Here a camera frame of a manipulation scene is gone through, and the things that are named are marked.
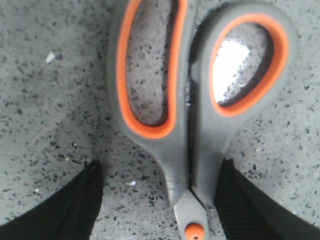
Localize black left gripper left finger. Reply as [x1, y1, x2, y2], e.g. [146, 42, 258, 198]
[0, 161, 104, 240]

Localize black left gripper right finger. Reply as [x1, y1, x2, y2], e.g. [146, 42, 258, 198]
[214, 159, 320, 240]

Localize grey and orange scissors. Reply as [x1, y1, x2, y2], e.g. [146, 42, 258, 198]
[107, 0, 298, 240]

